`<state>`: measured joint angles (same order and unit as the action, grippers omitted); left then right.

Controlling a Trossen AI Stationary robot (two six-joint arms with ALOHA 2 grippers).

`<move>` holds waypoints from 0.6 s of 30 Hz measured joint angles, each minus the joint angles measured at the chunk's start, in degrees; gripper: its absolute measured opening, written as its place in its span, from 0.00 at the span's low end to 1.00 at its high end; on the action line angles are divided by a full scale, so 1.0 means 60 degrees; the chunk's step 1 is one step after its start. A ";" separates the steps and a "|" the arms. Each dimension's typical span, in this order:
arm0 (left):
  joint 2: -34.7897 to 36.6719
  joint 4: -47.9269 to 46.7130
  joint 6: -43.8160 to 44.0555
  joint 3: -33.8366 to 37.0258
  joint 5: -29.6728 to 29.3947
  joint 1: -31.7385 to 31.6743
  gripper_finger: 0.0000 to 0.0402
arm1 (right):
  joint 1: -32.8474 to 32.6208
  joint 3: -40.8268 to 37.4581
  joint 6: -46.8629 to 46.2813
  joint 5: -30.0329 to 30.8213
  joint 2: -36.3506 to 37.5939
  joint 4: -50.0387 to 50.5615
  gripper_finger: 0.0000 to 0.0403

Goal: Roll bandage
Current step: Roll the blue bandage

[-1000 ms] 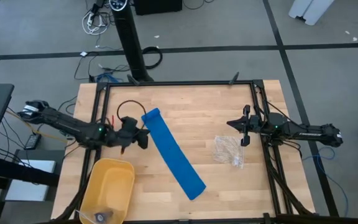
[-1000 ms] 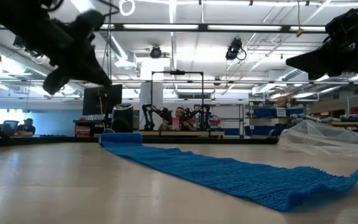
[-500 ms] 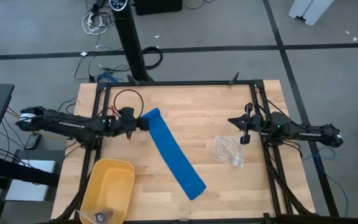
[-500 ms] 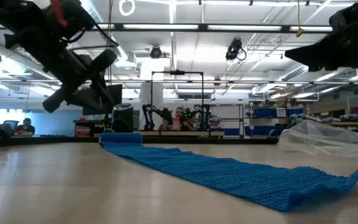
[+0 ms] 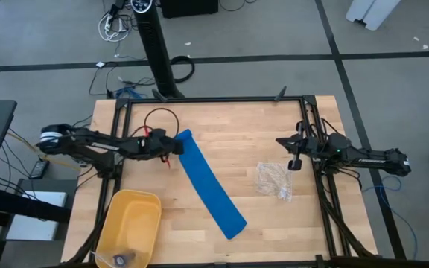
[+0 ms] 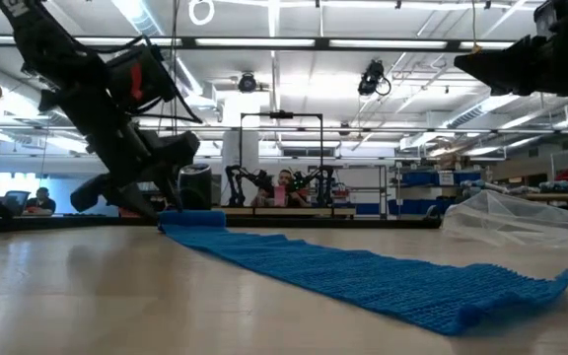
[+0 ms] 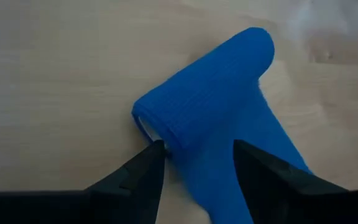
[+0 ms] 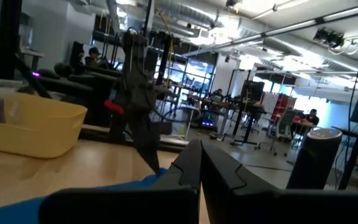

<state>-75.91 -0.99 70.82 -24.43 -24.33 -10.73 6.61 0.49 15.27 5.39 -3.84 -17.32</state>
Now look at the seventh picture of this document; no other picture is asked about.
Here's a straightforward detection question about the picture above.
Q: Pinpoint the blue elastic bandage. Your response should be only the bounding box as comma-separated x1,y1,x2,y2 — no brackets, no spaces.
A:
131,26,313,224

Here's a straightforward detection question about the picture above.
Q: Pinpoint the clear plastic bag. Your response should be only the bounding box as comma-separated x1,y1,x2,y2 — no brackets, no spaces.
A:
278,0,358,68

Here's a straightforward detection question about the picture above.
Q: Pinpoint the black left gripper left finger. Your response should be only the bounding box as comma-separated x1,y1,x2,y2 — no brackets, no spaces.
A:
0,139,167,224

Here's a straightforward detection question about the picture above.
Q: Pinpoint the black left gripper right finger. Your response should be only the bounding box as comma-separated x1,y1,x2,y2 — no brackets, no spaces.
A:
232,139,358,224

